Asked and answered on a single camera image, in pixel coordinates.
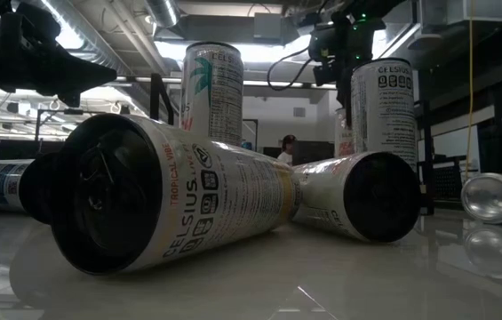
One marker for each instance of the long ceiling light strip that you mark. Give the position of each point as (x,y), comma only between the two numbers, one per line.
(268,83)

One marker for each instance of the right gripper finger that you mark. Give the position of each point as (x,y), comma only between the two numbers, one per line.
(344,104)

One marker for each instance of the Celsius can with blue base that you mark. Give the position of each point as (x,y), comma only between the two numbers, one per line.
(384,115)

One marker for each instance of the black metal stand frame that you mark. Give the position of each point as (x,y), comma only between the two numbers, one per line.
(257,133)
(38,124)

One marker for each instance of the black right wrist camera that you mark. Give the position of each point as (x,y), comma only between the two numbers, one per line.
(321,42)

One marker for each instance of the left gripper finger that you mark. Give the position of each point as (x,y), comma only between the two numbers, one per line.
(77,73)
(70,98)

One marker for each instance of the grey ceiling unit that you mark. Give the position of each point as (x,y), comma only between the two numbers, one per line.
(268,26)

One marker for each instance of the Celsius Tropical Vibe can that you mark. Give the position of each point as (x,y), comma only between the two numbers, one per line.
(330,195)
(215,191)
(492,197)
(219,89)
(37,186)

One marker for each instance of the long silver spiral duct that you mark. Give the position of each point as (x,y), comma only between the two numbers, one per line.
(99,49)

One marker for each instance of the blue silver Red Bull can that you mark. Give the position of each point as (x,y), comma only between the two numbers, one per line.
(4,184)

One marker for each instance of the round silver duct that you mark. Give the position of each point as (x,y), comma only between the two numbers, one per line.
(161,11)

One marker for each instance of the black screen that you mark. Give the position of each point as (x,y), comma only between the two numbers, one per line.
(317,153)

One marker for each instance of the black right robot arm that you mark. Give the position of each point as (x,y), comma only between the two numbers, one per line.
(366,6)

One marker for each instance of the grey wall vent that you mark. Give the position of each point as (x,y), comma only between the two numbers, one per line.
(299,112)

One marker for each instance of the white table mat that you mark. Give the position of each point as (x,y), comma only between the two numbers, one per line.
(366,275)

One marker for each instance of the person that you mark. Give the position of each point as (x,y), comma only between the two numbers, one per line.
(287,151)

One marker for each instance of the Celsius Peach Vibe can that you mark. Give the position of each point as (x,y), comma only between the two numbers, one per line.
(344,142)

